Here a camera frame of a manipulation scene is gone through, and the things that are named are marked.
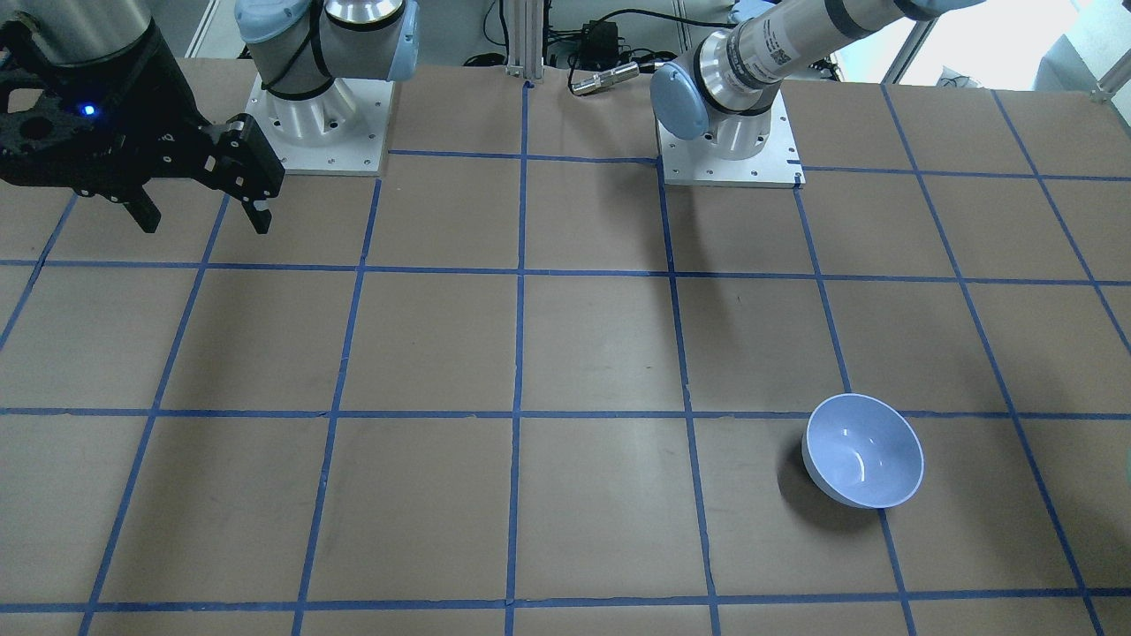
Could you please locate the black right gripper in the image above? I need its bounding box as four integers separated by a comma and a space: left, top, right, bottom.
3, 18, 285, 235

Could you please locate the black power adapter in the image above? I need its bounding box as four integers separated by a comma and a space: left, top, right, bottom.
577, 20, 619, 70

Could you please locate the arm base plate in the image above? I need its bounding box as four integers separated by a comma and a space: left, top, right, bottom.
653, 91, 808, 189
244, 76, 399, 177

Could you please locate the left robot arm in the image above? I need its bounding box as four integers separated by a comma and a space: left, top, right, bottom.
649, 1, 973, 160

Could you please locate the aluminium frame post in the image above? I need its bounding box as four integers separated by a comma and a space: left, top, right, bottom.
497, 1, 550, 85

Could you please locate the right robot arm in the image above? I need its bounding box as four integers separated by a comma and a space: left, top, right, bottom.
3, 1, 418, 234

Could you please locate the blue bowl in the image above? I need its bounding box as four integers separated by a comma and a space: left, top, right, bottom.
801, 393, 925, 510

